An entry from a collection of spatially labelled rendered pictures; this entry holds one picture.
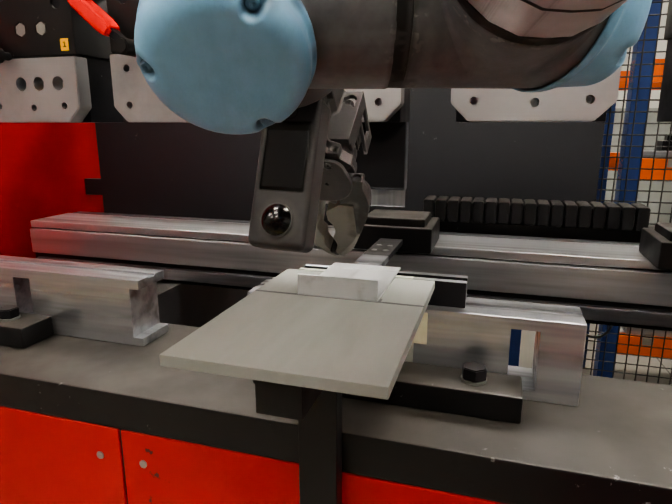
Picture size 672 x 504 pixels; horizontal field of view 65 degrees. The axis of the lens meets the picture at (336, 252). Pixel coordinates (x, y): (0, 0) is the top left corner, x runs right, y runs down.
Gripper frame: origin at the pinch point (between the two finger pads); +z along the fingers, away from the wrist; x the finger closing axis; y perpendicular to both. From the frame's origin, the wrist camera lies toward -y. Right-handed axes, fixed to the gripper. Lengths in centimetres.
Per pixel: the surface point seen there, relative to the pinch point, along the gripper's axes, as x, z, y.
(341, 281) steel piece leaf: -0.6, 2.3, -2.0
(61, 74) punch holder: 37.2, -10.0, 16.8
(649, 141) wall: -129, 283, 335
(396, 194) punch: -4.0, 3.4, 11.2
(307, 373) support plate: -3.0, -7.1, -16.0
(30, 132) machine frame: 85, 22, 43
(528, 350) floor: -37, 230, 111
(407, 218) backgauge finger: -2.4, 19.9, 21.5
